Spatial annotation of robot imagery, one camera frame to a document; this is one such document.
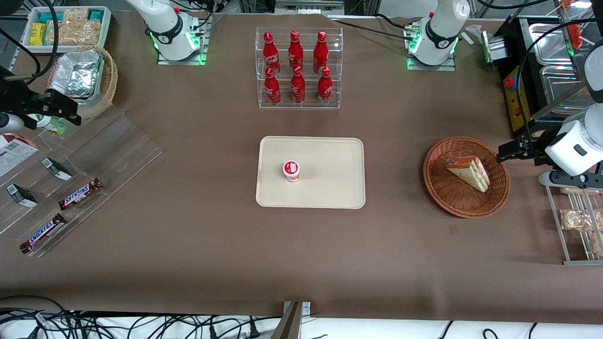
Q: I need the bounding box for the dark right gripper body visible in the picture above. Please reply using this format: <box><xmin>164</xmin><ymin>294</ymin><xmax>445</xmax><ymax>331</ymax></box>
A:
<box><xmin>0</xmin><ymin>66</ymin><xmax>37</xmax><ymax>129</ymax></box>

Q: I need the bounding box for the triangular sandwich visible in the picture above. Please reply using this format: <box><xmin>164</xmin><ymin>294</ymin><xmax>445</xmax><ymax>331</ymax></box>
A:
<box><xmin>446</xmin><ymin>156</ymin><xmax>490</xmax><ymax>193</ymax></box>

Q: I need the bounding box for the tan wicker basket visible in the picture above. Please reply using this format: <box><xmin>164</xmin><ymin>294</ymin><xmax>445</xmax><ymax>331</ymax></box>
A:
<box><xmin>47</xmin><ymin>45</ymin><xmax>118</xmax><ymax>119</ymax></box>

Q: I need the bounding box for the brown wicker basket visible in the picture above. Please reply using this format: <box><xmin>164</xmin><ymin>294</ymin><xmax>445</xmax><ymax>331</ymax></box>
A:
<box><xmin>423</xmin><ymin>137</ymin><xmax>511</xmax><ymax>219</ymax></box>

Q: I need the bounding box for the beige plastic tray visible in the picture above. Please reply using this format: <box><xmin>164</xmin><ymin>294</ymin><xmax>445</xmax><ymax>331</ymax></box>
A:
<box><xmin>256</xmin><ymin>136</ymin><xmax>366</xmax><ymax>209</ymax></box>

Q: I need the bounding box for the green white small bottle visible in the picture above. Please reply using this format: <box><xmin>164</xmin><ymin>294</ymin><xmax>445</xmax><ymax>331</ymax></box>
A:
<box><xmin>27</xmin><ymin>113</ymin><xmax>68</xmax><ymax>136</ymax></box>

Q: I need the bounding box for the silver foil container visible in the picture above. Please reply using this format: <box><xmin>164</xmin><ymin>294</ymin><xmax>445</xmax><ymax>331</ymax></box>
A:
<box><xmin>49</xmin><ymin>50</ymin><xmax>105</xmax><ymax>98</ymax></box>

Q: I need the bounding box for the small black white box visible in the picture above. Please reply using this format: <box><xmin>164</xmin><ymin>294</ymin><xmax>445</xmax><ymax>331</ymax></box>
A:
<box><xmin>41</xmin><ymin>157</ymin><xmax>73</xmax><ymax>181</ymax></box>
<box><xmin>6</xmin><ymin>184</ymin><xmax>38</xmax><ymax>209</ymax></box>

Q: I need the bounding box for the clear acrylic display stand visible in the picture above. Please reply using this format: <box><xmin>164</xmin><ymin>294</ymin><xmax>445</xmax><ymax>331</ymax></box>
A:
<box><xmin>0</xmin><ymin>105</ymin><xmax>163</xmax><ymax>258</ymax></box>

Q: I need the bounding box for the yellow snack pack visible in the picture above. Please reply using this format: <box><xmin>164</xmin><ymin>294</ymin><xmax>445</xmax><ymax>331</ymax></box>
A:
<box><xmin>30</xmin><ymin>23</ymin><xmax>48</xmax><ymax>46</ymax></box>

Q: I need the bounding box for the white red barcode carton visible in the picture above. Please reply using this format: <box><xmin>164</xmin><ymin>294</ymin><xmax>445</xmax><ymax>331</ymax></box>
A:
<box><xmin>0</xmin><ymin>133</ymin><xmax>40</xmax><ymax>178</ymax></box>

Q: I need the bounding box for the steel warmer pan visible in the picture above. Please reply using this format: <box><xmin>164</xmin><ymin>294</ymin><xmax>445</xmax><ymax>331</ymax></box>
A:
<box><xmin>539</xmin><ymin>66</ymin><xmax>595</xmax><ymax>113</ymax></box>
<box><xmin>529</xmin><ymin>23</ymin><xmax>573</xmax><ymax>66</ymax></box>

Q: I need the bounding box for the clear cracker bag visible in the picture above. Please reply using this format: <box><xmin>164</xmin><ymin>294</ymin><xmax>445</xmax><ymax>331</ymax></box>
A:
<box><xmin>63</xmin><ymin>8</ymin><xmax>90</xmax><ymax>24</ymax></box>
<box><xmin>46</xmin><ymin>21</ymin><xmax>76</xmax><ymax>46</ymax></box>
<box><xmin>73</xmin><ymin>20</ymin><xmax>102</xmax><ymax>45</ymax></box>

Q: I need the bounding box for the brown snickers bar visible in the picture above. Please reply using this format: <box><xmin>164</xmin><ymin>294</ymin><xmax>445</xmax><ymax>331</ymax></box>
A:
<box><xmin>19</xmin><ymin>213</ymin><xmax>68</xmax><ymax>255</ymax></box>
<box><xmin>58</xmin><ymin>178</ymin><xmax>103</xmax><ymax>211</ymax></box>

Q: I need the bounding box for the white plastic bin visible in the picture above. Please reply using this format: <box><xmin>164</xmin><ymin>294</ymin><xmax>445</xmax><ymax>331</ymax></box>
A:
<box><xmin>22</xmin><ymin>6</ymin><xmax>112</xmax><ymax>53</ymax></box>

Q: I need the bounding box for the black food warmer appliance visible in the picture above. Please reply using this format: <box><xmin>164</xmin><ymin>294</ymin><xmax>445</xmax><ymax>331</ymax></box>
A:
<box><xmin>494</xmin><ymin>14</ymin><xmax>603</xmax><ymax>139</ymax></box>

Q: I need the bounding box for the silver metal block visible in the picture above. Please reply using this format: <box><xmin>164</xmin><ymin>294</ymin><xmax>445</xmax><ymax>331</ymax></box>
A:
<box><xmin>481</xmin><ymin>31</ymin><xmax>507</xmax><ymax>65</ymax></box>

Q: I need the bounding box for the red sausage skewer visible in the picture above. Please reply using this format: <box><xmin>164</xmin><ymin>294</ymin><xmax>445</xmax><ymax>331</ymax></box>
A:
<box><xmin>561</xmin><ymin>0</ymin><xmax>595</xmax><ymax>51</ymax></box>

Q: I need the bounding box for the red cola bottle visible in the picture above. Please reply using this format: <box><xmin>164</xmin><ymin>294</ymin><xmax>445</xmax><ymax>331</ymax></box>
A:
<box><xmin>290</xmin><ymin>66</ymin><xmax>306</xmax><ymax>105</ymax></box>
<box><xmin>264</xmin><ymin>67</ymin><xmax>282</xmax><ymax>106</ymax></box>
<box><xmin>262</xmin><ymin>32</ymin><xmax>281</xmax><ymax>76</ymax></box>
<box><xmin>288</xmin><ymin>31</ymin><xmax>304</xmax><ymax>71</ymax></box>
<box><xmin>317</xmin><ymin>66</ymin><xmax>333</xmax><ymax>106</ymax></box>
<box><xmin>313</xmin><ymin>31</ymin><xmax>329</xmax><ymax>75</ymax></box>

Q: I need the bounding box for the clear acrylic bottle rack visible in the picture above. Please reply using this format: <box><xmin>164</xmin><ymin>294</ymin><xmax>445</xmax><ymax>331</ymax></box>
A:
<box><xmin>255</xmin><ymin>27</ymin><xmax>343</xmax><ymax>110</ymax></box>

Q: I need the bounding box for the brown table cover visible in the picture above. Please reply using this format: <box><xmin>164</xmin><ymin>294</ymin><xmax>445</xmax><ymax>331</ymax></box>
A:
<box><xmin>0</xmin><ymin>9</ymin><xmax>603</xmax><ymax>325</ymax></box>

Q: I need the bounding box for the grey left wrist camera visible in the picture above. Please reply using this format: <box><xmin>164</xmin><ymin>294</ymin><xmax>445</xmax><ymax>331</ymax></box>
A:
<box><xmin>538</xmin><ymin>169</ymin><xmax>603</xmax><ymax>190</ymax></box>

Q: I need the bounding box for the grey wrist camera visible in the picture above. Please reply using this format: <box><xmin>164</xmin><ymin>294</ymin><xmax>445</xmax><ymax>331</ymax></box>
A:
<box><xmin>0</xmin><ymin>112</ymin><xmax>25</xmax><ymax>134</ymax></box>
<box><xmin>538</xmin><ymin>169</ymin><xmax>603</xmax><ymax>190</ymax></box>

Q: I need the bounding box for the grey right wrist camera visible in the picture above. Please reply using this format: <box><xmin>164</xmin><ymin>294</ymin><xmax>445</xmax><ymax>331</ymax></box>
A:
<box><xmin>0</xmin><ymin>112</ymin><xmax>25</xmax><ymax>134</ymax></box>

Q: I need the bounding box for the black hanging cable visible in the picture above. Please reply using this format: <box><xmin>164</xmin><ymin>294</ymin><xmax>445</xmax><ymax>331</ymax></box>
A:
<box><xmin>0</xmin><ymin>0</ymin><xmax>60</xmax><ymax>86</ymax></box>

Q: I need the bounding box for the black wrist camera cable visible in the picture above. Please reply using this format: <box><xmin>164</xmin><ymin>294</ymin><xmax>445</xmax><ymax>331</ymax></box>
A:
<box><xmin>517</xmin><ymin>19</ymin><xmax>603</xmax><ymax>156</ymax></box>

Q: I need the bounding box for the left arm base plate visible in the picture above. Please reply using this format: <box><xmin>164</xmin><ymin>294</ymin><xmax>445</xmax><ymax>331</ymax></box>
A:
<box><xmin>407</xmin><ymin>19</ymin><xmax>456</xmax><ymax>72</ymax></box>

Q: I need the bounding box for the silver metal wire rack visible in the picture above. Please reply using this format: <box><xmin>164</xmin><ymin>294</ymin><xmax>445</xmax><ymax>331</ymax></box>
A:
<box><xmin>546</xmin><ymin>185</ymin><xmax>603</xmax><ymax>266</ymax></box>

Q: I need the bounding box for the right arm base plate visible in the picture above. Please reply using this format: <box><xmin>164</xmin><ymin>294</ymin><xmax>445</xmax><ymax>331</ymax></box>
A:
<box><xmin>157</xmin><ymin>16</ymin><xmax>211</xmax><ymax>65</ymax></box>

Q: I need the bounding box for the black table cable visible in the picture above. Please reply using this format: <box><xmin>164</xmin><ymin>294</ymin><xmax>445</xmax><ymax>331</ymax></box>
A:
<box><xmin>329</xmin><ymin>13</ymin><xmax>421</xmax><ymax>41</ymax></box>

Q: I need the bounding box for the black cable tangle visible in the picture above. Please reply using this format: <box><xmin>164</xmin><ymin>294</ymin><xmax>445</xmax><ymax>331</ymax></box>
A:
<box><xmin>0</xmin><ymin>295</ymin><xmax>283</xmax><ymax>339</ymax></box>

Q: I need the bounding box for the aluminium frame structure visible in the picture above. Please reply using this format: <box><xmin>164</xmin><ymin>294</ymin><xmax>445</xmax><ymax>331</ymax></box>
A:
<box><xmin>238</xmin><ymin>0</ymin><xmax>380</xmax><ymax>20</ymax></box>

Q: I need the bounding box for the silver metal bracket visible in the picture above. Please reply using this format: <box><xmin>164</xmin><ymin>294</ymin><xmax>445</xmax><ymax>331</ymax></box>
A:
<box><xmin>271</xmin><ymin>301</ymin><xmax>312</xmax><ymax>339</ymax></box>

